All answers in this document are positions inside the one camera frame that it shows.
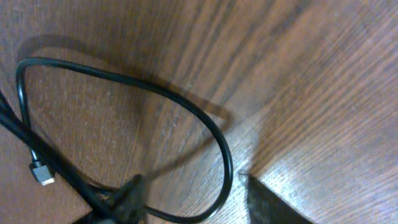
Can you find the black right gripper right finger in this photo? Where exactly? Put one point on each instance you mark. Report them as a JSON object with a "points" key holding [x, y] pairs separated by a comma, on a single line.
{"points": [[265, 207]]}

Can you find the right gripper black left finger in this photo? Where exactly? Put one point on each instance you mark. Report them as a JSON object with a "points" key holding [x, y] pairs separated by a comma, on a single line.
{"points": [[127, 204]]}

